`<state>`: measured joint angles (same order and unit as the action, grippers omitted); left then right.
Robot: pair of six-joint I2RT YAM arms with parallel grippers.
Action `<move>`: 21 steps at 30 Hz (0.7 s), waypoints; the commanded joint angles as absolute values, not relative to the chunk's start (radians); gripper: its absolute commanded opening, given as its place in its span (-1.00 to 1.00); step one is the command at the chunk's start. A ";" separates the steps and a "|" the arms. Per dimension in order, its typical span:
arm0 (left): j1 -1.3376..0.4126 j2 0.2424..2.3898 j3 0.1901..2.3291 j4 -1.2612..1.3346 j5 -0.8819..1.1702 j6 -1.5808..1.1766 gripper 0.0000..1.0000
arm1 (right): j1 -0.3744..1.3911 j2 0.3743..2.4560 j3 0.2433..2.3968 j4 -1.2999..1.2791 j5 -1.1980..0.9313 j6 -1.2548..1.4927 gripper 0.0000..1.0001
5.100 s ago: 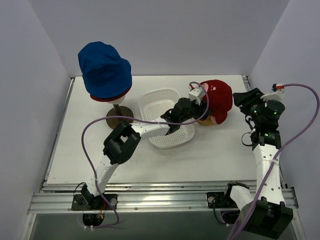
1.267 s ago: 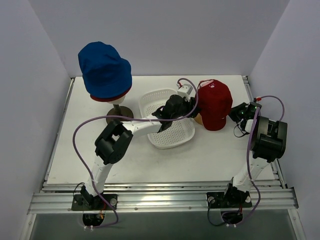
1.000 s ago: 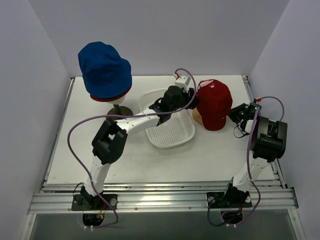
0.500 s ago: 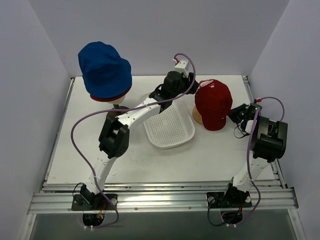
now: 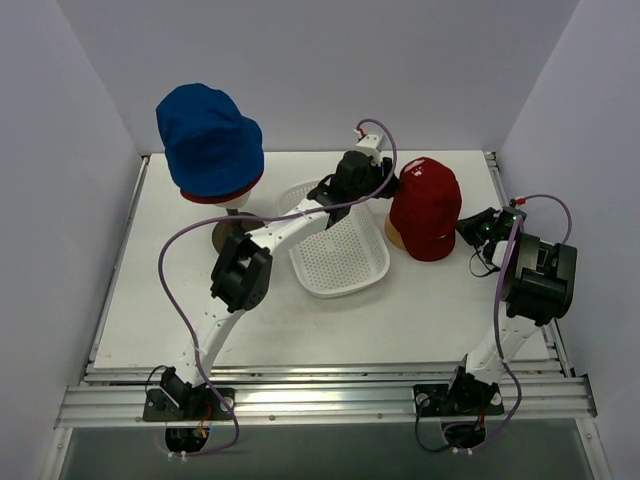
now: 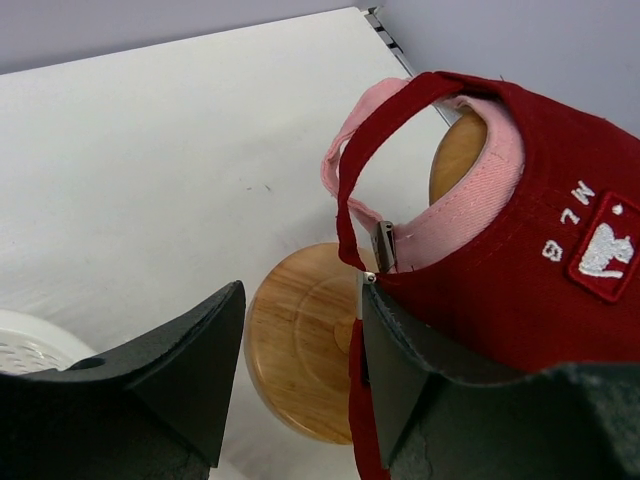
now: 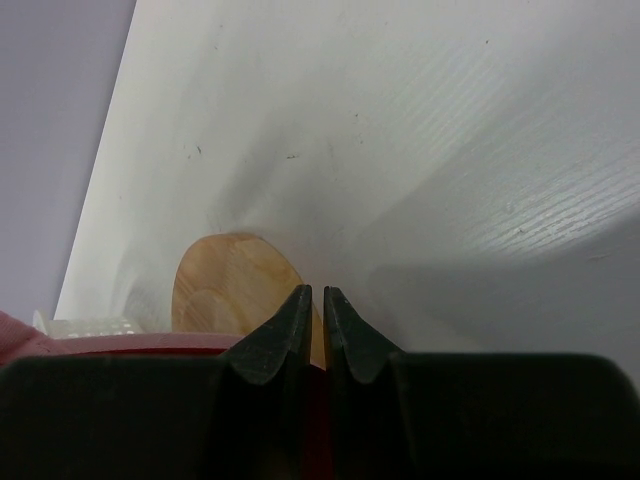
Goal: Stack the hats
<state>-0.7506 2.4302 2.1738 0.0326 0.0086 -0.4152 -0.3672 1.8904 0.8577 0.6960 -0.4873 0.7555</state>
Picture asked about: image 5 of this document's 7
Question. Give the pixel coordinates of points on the aluminium rail frame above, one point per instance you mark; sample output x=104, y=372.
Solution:
x=298, y=359

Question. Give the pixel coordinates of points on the dark red bucket hat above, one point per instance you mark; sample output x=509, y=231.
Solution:
x=207, y=200

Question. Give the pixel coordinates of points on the blue bucket hat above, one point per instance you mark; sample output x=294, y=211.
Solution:
x=211, y=148

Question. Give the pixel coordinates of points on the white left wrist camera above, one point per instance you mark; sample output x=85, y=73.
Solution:
x=370, y=144

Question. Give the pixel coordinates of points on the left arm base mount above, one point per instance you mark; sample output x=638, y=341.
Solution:
x=188, y=426

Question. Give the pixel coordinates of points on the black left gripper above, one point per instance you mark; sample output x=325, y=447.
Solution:
x=373, y=176

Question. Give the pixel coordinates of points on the wooden hat stand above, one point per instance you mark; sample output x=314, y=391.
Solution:
x=393, y=234

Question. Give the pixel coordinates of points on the dark round mannequin stand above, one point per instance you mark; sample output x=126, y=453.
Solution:
x=221, y=231

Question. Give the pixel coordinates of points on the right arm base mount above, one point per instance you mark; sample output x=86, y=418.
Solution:
x=462, y=418

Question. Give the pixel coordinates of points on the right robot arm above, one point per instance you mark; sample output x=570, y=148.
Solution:
x=535, y=286

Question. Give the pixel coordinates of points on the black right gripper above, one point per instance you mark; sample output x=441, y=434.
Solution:
x=480, y=228

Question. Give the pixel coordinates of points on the cream mannequin head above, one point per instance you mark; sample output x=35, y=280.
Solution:
x=234, y=200

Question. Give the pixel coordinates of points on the white plastic basket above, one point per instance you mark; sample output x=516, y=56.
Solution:
x=349, y=257

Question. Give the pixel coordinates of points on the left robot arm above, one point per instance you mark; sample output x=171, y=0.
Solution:
x=240, y=277

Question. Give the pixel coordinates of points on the red cap with strap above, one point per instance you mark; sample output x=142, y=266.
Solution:
x=425, y=209

